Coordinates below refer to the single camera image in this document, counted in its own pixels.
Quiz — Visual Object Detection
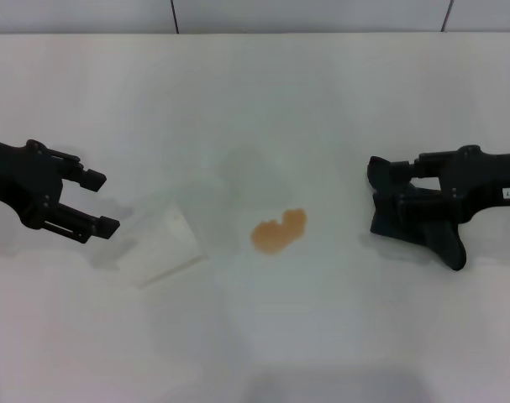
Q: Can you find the white paper cup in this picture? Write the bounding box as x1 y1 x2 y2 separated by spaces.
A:
118 196 210 290

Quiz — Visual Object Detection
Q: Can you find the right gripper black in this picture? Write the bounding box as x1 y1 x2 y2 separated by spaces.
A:
387 144 510 226

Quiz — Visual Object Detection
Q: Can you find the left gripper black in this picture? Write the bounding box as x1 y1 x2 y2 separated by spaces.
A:
0 136 122 244

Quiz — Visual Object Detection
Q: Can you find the brown water stain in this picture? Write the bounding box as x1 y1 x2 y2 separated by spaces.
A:
250 207 308 255

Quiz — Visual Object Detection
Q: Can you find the dark blue rag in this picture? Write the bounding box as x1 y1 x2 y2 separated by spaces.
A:
365 154 467 272

